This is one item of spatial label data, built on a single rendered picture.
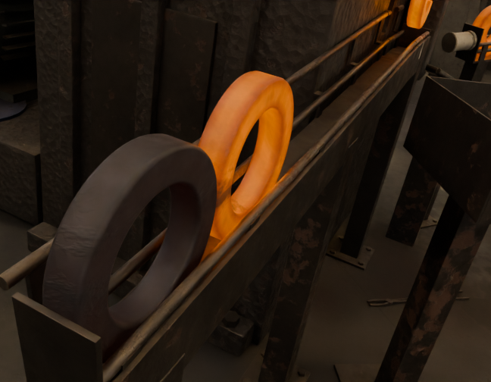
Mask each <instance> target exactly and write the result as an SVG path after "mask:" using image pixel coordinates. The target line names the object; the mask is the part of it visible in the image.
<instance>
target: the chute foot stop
mask: <svg viewBox="0 0 491 382"><path fill-rule="evenodd" d="M11 298H12V302H13V307H14V315H15V319H16V324H17V332H18V336H19V341H20V348H21V353H22V357H23V365H24V370H25V374H26V379H27V382H103V368H102V340H101V337H99V336H97V335H96V334H94V333H92V332H90V331H88V330H87V329H85V328H83V327H81V326H80V325H78V324H75V323H73V322H72V321H70V320H68V319H66V318H65V317H63V316H61V315H59V314H58V313H56V312H54V311H52V310H50V309H49V308H46V307H45V306H43V305H41V304H39V303H38V302H35V301H34V300H32V299H30V298H28V297H26V296H25V295H23V294H21V293H19V292H17V293H15V294H14V295H13V296H12V297H11Z"/></svg>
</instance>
